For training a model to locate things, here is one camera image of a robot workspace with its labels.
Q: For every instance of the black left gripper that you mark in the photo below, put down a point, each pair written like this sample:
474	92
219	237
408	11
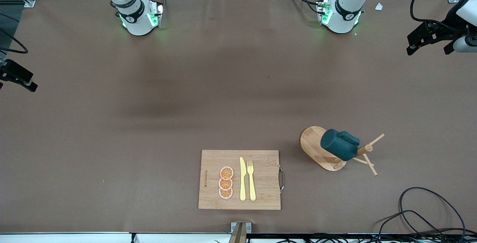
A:
443	30

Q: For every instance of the dark green ribbed cup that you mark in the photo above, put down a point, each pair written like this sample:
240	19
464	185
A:
337	146

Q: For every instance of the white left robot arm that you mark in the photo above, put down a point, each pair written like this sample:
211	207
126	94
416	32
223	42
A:
344	15

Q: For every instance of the white paper scrap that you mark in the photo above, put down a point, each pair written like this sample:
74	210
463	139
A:
379	6

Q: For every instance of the brown table cover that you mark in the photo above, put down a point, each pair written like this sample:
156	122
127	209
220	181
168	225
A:
111	142

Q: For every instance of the wooden mug tree stand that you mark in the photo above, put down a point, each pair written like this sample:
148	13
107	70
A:
313	142

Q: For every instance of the bamboo cutting board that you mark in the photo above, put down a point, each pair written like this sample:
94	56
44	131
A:
261	176

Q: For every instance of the orange slice toy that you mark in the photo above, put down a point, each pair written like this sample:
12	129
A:
226	173
226	194
225	184

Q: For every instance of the yellow plastic fork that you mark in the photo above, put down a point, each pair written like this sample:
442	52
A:
252	187

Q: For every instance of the yellow plastic knife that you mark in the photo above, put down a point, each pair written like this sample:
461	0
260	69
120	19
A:
242	183

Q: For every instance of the white table edge rail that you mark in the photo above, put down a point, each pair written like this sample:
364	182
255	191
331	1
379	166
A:
74	237

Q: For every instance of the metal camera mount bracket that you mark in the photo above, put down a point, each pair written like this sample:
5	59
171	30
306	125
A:
240	233

